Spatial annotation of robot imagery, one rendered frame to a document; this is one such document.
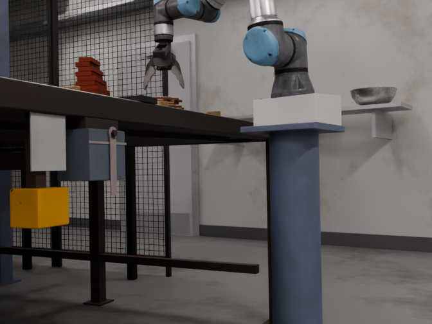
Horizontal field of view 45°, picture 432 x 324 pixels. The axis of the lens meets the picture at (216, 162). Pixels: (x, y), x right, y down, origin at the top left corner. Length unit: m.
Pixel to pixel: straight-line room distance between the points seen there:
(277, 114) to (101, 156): 0.69
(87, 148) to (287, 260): 0.84
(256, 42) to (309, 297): 0.85
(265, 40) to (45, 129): 0.80
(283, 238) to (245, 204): 3.55
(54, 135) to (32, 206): 0.17
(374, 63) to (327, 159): 0.94
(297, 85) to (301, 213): 0.43
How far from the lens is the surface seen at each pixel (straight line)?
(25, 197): 1.12
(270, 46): 1.66
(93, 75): 2.79
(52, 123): 1.16
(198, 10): 1.98
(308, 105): 1.68
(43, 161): 1.14
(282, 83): 1.78
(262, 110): 1.75
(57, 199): 1.13
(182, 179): 5.67
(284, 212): 1.75
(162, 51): 1.91
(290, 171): 1.74
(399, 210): 4.72
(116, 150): 1.29
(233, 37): 5.51
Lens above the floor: 0.74
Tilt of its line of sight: 1 degrees up
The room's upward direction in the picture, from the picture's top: 1 degrees counter-clockwise
